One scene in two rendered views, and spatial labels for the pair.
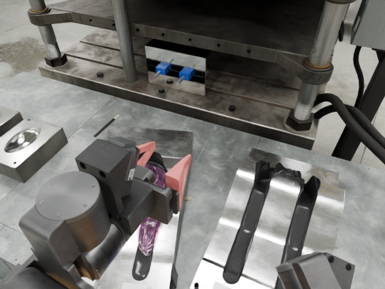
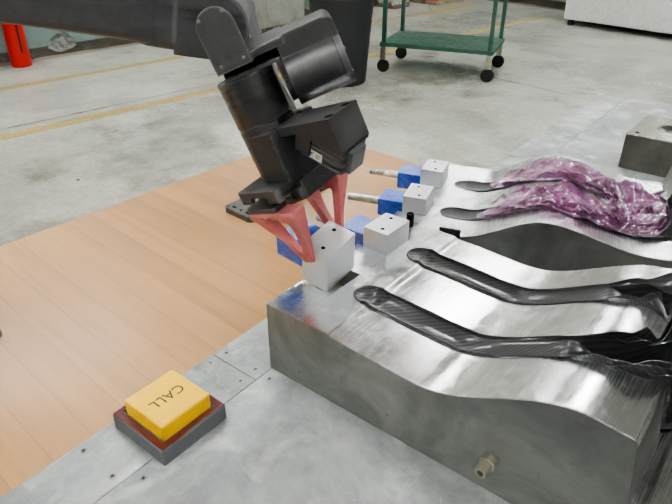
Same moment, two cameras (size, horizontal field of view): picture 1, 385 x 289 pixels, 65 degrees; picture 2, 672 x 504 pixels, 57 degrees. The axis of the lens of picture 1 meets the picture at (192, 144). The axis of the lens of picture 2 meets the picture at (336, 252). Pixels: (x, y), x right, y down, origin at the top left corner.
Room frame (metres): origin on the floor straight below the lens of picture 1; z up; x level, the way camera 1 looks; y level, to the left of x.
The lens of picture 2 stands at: (0.33, -0.73, 1.27)
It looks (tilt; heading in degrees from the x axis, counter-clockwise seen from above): 30 degrees down; 105
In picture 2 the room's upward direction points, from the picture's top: straight up
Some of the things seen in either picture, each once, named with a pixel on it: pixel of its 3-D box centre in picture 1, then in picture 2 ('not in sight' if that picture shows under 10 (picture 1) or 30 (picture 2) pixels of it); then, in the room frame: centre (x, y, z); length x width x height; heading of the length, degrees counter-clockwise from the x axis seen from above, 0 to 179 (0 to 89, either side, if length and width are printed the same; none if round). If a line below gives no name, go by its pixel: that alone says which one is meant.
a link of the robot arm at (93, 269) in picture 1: (92, 242); not in sight; (0.17, 0.11, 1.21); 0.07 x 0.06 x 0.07; 153
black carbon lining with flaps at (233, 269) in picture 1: (274, 217); (530, 301); (0.39, -0.19, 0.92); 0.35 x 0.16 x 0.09; 156
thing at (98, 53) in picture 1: (195, 58); not in sight; (1.45, -0.01, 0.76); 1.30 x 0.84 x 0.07; 66
